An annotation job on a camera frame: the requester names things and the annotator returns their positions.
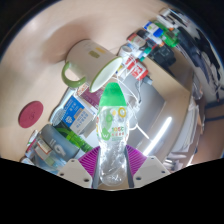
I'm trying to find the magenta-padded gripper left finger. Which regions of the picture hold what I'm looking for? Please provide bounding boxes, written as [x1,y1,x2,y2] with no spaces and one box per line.
[57,146,101,190]

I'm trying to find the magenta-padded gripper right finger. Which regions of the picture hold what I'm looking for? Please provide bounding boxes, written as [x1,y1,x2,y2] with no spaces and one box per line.
[124,144,171,188]

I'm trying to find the clear green-capped drink bottle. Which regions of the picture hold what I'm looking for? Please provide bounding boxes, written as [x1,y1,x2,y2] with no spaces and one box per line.
[95,82,130,186]

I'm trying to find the dark green bottle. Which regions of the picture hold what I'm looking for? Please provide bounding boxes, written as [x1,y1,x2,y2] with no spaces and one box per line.
[54,121,94,154]

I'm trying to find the under-shelf strip lamp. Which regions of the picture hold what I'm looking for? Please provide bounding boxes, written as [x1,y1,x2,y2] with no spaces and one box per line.
[142,115,173,157]

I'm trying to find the blue and white carton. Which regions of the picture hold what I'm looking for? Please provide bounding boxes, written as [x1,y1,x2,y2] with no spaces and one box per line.
[64,96,98,136]

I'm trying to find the flat round red coaster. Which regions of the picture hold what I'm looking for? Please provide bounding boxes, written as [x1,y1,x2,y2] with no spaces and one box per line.
[18,100,45,129]

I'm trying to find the red and white can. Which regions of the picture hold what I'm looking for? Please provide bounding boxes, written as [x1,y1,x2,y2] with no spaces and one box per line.
[123,56,149,81]

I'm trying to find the dark hanging clothes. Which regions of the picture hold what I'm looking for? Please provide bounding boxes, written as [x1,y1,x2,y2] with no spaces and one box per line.
[186,19,221,98]

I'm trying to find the green plastic container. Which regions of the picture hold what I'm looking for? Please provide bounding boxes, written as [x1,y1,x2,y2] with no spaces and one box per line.
[159,28,179,47]

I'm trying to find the blue-capped white bottle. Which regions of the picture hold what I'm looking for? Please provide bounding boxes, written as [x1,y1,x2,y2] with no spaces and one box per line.
[143,20,164,37]

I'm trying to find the white mug with green handle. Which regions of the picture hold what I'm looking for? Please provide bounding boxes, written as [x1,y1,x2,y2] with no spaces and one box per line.
[61,39,124,94]

